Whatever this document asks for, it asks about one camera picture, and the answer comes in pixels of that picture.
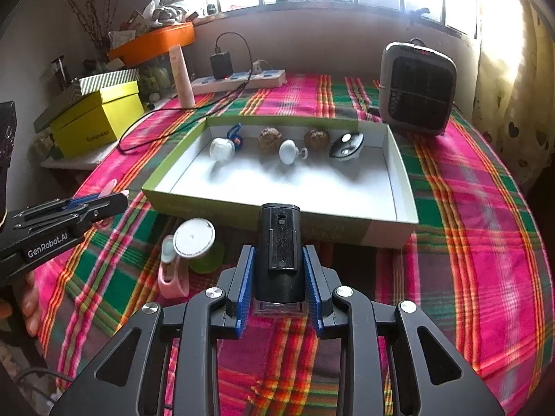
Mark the black oval dome with buttons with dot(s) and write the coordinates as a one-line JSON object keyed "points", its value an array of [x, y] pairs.
{"points": [[345, 147]]}

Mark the blue and orange small toy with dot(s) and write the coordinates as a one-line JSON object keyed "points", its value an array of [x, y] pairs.
{"points": [[236, 135]]}

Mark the striped box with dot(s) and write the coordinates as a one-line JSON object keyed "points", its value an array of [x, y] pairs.
{"points": [[99, 82]]}

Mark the pink thin strip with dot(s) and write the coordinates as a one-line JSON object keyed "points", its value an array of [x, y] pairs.
{"points": [[112, 188]]}

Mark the black flashlight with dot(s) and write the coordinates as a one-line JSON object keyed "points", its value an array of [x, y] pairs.
{"points": [[279, 242]]}

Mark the pink holder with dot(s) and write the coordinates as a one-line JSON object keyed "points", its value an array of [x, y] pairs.
{"points": [[173, 279]]}

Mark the plaid blanket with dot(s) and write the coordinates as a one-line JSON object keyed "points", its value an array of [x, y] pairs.
{"points": [[477, 225]]}

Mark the white disc on green base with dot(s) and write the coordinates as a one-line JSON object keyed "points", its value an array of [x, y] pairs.
{"points": [[195, 238]]}

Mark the white round cap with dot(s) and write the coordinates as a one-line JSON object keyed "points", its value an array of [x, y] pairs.
{"points": [[221, 149]]}

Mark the black charger adapter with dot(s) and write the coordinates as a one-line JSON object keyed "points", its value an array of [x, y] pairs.
{"points": [[222, 66]]}

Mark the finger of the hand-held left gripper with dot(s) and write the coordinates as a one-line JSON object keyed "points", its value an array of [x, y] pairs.
{"points": [[99, 210], [86, 201]]}

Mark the white power strip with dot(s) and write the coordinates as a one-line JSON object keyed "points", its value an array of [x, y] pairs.
{"points": [[260, 80]]}

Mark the grey fan heater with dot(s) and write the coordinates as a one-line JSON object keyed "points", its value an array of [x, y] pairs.
{"points": [[418, 91]]}

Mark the green and white cardboard box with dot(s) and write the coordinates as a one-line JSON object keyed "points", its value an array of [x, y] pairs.
{"points": [[286, 186]]}

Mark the dried branches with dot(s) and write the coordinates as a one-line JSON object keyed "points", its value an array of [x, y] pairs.
{"points": [[97, 13]]}

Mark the cream heart-pattern curtain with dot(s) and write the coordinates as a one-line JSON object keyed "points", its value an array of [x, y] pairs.
{"points": [[511, 95]]}

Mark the pink tube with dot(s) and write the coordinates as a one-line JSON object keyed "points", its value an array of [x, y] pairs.
{"points": [[182, 78]]}

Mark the brown walnut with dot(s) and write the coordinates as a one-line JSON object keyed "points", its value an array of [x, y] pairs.
{"points": [[316, 139], [269, 139]]}

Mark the white plug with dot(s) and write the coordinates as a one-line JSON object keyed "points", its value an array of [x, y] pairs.
{"points": [[259, 66]]}

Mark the white round knob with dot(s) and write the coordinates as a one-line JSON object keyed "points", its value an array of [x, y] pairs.
{"points": [[288, 152]]}

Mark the orange box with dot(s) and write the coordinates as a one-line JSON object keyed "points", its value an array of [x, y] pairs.
{"points": [[151, 41]]}

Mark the yellow box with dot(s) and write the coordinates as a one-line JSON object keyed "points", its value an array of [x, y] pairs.
{"points": [[95, 121]]}

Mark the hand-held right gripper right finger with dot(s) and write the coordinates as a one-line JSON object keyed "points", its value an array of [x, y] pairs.
{"points": [[313, 290]]}

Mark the person's left hand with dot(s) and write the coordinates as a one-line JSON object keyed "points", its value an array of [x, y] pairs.
{"points": [[31, 307]]}

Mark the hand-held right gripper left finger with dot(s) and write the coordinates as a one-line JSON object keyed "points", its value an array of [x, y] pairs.
{"points": [[246, 290]]}

